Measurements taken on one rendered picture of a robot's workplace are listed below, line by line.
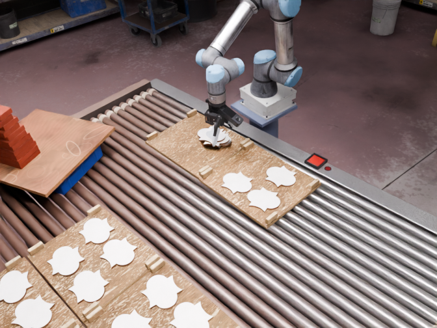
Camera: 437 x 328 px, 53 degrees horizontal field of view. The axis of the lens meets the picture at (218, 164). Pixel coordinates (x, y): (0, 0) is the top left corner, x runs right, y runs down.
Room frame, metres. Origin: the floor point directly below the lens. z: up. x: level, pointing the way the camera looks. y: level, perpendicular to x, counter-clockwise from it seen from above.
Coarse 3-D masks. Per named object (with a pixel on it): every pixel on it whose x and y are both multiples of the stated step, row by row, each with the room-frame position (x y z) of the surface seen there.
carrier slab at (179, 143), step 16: (176, 128) 1.87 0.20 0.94; (192, 128) 1.86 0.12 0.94; (224, 128) 1.83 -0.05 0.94; (160, 144) 1.75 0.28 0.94; (176, 144) 1.74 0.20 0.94; (192, 144) 1.72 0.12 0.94; (176, 160) 1.61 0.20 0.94; (192, 160) 1.60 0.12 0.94; (208, 160) 1.59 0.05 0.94; (224, 160) 1.58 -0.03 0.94
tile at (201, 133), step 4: (204, 128) 1.78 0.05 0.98; (208, 128) 1.78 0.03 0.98; (200, 132) 1.75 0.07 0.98; (204, 132) 1.75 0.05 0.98; (220, 132) 1.74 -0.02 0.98; (200, 136) 1.72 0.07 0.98; (204, 136) 1.72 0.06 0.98; (220, 136) 1.71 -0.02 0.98; (224, 136) 1.70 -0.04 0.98; (200, 140) 1.69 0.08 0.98; (204, 140) 1.69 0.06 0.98; (208, 140) 1.69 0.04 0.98; (220, 140) 1.68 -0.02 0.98
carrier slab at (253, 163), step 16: (240, 160) 1.57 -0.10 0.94; (256, 160) 1.56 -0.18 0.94; (272, 160) 1.55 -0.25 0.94; (208, 176) 1.48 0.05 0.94; (256, 176) 1.45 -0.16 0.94; (304, 176) 1.42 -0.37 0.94; (224, 192) 1.37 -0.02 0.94; (272, 192) 1.34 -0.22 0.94; (288, 192) 1.34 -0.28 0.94; (304, 192) 1.33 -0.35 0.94; (240, 208) 1.27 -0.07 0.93; (256, 208) 1.26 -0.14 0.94; (288, 208) 1.24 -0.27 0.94; (272, 224) 1.18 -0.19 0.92
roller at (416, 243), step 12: (144, 96) 2.25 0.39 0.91; (168, 108) 2.10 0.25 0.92; (324, 192) 1.33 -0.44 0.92; (336, 204) 1.28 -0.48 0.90; (348, 204) 1.25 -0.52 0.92; (360, 216) 1.19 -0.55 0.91; (372, 216) 1.17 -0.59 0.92; (384, 228) 1.12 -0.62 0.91; (396, 228) 1.10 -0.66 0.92; (408, 240) 1.05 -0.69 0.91; (420, 240) 1.04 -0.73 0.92; (432, 252) 0.98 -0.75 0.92
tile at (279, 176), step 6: (270, 168) 1.49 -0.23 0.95; (276, 168) 1.48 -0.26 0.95; (282, 168) 1.48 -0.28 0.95; (270, 174) 1.45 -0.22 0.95; (276, 174) 1.44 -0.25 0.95; (282, 174) 1.44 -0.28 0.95; (288, 174) 1.43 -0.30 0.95; (294, 174) 1.43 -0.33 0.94; (270, 180) 1.41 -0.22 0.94; (276, 180) 1.40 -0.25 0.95; (282, 180) 1.40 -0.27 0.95; (288, 180) 1.40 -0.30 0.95; (294, 180) 1.39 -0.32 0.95; (276, 186) 1.38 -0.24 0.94; (288, 186) 1.37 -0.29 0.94
